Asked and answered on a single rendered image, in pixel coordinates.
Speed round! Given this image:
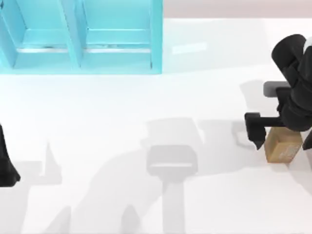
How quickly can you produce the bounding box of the brown cardboard box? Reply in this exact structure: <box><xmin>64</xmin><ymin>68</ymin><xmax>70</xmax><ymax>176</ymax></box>
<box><xmin>265</xmin><ymin>126</ymin><xmax>304</xmax><ymax>164</ymax></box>

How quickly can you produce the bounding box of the pale grey rounded box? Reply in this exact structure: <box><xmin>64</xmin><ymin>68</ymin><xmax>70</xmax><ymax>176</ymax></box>
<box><xmin>263</xmin><ymin>80</ymin><xmax>291</xmax><ymax>98</ymax></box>

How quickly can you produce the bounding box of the light blue rack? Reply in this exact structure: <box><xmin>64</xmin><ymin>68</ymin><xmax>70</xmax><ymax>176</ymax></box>
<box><xmin>0</xmin><ymin>0</ymin><xmax>163</xmax><ymax>75</ymax></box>

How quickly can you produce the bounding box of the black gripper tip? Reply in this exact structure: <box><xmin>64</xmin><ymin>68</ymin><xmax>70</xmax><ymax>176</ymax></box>
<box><xmin>0</xmin><ymin>123</ymin><xmax>21</xmax><ymax>188</ymax></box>

